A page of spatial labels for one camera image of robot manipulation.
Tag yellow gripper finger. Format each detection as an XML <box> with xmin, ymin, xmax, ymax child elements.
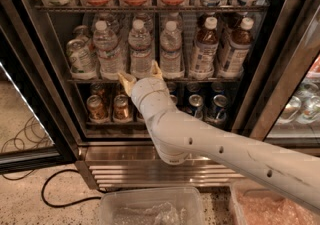
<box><xmin>151</xmin><ymin>60</ymin><xmax>163</xmax><ymax>80</ymax></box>
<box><xmin>118</xmin><ymin>71</ymin><xmax>137</xmax><ymax>96</ymax></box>

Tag clear plastic bin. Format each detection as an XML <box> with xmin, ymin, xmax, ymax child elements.
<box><xmin>99</xmin><ymin>187</ymin><xmax>205</xmax><ymax>225</ymax></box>

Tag black power cable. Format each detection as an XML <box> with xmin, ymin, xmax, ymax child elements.
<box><xmin>41</xmin><ymin>168</ymin><xmax>108</xmax><ymax>209</ymax></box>

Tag left brown tea bottle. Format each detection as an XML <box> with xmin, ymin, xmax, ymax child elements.
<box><xmin>189</xmin><ymin>17</ymin><xmax>219</xmax><ymax>80</ymax></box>

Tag silver can middle shelf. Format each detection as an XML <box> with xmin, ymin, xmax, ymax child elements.
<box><xmin>66</xmin><ymin>39</ymin><xmax>97</xmax><ymax>80</ymax></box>

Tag clear water bottle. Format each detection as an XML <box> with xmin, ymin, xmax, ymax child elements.
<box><xmin>160</xmin><ymin>21</ymin><xmax>182</xmax><ymax>79</ymax></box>
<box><xmin>128</xmin><ymin>19</ymin><xmax>153</xmax><ymax>79</ymax></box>
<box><xmin>93</xmin><ymin>20</ymin><xmax>124</xmax><ymax>80</ymax></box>

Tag left gold can front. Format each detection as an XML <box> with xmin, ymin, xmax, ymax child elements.
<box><xmin>86</xmin><ymin>95</ymin><xmax>109</xmax><ymax>123</ymax></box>

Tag right blue can front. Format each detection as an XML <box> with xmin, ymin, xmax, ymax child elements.
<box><xmin>207</xmin><ymin>94</ymin><xmax>228</xmax><ymax>125</ymax></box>

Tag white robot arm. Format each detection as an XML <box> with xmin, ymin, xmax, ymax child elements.
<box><xmin>118</xmin><ymin>62</ymin><xmax>320</xmax><ymax>213</ymax></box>

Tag open fridge glass door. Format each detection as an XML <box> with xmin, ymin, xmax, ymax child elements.
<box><xmin>0</xmin><ymin>11</ymin><xmax>76</xmax><ymax>181</ymax></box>

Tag left blue can front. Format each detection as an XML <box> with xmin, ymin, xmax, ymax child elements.
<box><xmin>170</xmin><ymin>94</ymin><xmax>178</xmax><ymax>106</ymax></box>

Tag middle gold can front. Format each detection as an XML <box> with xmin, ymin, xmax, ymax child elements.
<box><xmin>113</xmin><ymin>94</ymin><xmax>131</xmax><ymax>122</ymax></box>

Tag gold can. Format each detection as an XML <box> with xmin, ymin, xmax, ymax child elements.
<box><xmin>113</xmin><ymin>94</ymin><xmax>131</xmax><ymax>122</ymax></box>
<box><xmin>86</xmin><ymin>95</ymin><xmax>109</xmax><ymax>123</ymax></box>

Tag bin with pink bubble wrap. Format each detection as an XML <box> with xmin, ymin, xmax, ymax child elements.
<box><xmin>229</xmin><ymin>179</ymin><xmax>320</xmax><ymax>225</ymax></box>

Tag stainless steel fridge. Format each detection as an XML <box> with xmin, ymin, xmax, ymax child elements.
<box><xmin>1</xmin><ymin>0</ymin><xmax>319</xmax><ymax>189</ymax></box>

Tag brown tea bottle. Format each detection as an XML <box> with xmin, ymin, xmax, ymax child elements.
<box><xmin>189</xmin><ymin>17</ymin><xmax>219</xmax><ymax>80</ymax></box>
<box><xmin>218</xmin><ymin>17</ymin><xmax>254</xmax><ymax>78</ymax></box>

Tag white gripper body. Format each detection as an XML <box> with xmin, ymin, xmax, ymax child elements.
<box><xmin>131</xmin><ymin>77</ymin><xmax>171</xmax><ymax>116</ymax></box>

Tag middle blue can front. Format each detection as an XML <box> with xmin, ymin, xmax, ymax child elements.
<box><xmin>186</xmin><ymin>94</ymin><xmax>203</xmax><ymax>120</ymax></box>

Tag right brown tea bottle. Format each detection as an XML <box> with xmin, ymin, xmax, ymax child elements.
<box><xmin>218</xmin><ymin>17</ymin><xmax>254</xmax><ymax>78</ymax></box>

